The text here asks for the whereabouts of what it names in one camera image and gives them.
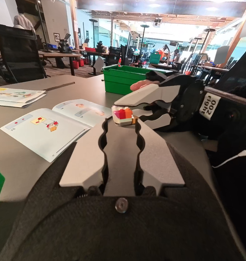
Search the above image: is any open instruction booklet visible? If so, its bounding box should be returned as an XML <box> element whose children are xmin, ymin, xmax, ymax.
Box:
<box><xmin>0</xmin><ymin>99</ymin><xmax>113</xmax><ymax>163</ymax></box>

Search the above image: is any wooden desk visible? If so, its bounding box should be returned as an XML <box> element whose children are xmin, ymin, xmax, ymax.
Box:
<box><xmin>38</xmin><ymin>51</ymin><xmax>83</xmax><ymax>76</ymax></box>

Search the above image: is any black mesh office chair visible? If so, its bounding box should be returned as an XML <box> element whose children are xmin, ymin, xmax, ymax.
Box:
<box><xmin>0</xmin><ymin>22</ymin><xmax>48</xmax><ymax>84</ymax></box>

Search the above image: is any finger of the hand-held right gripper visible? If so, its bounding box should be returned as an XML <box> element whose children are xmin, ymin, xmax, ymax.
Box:
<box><xmin>114</xmin><ymin>84</ymin><xmax>181</xmax><ymax>107</ymax></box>
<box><xmin>132</xmin><ymin>109</ymin><xmax>173</xmax><ymax>130</ymax></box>

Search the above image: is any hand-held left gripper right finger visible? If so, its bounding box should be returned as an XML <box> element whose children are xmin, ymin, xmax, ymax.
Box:
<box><xmin>135</xmin><ymin>119</ymin><xmax>186</xmax><ymax>187</ymax></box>

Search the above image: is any white paper sheet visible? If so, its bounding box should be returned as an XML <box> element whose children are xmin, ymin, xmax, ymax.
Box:
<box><xmin>93</xmin><ymin>56</ymin><xmax>105</xmax><ymax>72</ymax></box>

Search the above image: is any person's right hand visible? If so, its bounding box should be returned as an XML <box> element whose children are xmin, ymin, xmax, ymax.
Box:
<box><xmin>130</xmin><ymin>80</ymin><xmax>160</xmax><ymax>91</ymax></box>

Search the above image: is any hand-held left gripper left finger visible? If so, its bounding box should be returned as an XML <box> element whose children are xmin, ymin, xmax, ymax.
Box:
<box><xmin>59</xmin><ymin>118</ymin><xmax>109</xmax><ymax>187</ymax></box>

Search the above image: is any person's dark clothing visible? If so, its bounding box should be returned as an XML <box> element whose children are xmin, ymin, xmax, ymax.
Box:
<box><xmin>196</xmin><ymin>133</ymin><xmax>246</xmax><ymax>261</ymax></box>

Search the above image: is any closed instruction booklet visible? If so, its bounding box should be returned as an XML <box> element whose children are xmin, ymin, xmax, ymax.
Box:
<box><xmin>0</xmin><ymin>94</ymin><xmax>46</xmax><ymax>108</ymax></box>
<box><xmin>0</xmin><ymin>88</ymin><xmax>46</xmax><ymax>103</ymax></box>

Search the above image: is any small colourful lego build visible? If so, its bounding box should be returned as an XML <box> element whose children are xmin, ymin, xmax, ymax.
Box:
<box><xmin>112</xmin><ymin>105</ymin><xmax>138</xmax><ymax>127</ymax></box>

